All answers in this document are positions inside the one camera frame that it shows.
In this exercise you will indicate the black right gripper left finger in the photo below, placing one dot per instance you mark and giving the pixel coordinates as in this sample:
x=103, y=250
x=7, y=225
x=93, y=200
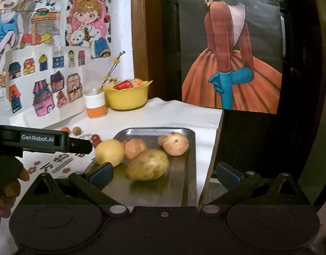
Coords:
x=79, y=185

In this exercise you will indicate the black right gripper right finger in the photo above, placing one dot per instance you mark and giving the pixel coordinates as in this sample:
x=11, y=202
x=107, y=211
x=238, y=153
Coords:
x=250, y=188

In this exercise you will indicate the large yellow round fruit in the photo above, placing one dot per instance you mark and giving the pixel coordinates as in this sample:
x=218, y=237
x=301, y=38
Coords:
x=111, y=151

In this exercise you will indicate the orange peach fruit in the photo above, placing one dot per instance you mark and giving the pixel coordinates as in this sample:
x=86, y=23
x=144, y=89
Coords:
x=133, y=147

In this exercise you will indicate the stainless steel tray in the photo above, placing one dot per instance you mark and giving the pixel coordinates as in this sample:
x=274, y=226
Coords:
x=176, y=188

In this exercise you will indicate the brown green mango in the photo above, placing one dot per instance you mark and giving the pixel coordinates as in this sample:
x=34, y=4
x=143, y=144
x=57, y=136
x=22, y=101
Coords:
x=148, y=165

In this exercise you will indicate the striped tan melon fruit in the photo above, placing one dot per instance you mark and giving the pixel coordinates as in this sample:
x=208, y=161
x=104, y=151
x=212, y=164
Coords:
x=175, y=144

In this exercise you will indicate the gloved left hand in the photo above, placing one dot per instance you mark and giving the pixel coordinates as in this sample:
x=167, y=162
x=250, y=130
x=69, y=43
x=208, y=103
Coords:
x=12, y=171

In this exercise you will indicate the small brown longan fruit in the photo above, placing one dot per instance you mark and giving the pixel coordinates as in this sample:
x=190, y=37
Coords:
x=76, y=131

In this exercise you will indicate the white cartoon print tablecloth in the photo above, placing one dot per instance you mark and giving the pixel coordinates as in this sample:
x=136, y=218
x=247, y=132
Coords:
x=156, y=113

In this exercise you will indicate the colourful houses drawing paper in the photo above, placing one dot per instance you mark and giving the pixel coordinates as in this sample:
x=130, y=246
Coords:
x=45, y=84

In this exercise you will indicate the orange and white cup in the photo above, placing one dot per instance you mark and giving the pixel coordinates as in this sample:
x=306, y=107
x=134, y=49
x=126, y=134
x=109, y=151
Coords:
x=95, y=103

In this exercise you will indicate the yellow plastic bowl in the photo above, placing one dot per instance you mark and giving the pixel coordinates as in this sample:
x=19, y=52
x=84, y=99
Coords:
x=127, y=99

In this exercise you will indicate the yellow flower twig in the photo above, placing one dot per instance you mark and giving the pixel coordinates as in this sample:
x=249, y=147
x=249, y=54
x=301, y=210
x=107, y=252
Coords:
x=115, y=62

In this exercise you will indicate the red item in bowl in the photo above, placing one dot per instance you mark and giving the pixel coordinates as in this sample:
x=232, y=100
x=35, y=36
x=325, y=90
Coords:
x=126, y=84

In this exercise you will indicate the cartoon children drawing poster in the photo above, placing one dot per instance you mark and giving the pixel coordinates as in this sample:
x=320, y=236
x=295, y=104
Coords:
x=25, y=23

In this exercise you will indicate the girl in orange dress painting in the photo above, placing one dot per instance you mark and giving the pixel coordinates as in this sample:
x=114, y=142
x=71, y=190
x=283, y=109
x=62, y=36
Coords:
x=226, y=74

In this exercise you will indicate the small orange tangerine by wall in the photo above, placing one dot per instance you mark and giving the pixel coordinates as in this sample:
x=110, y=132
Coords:
x=66, y=129

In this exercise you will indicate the brown wooden door frame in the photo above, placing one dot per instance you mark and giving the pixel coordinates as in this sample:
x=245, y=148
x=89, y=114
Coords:
x=139, y=39

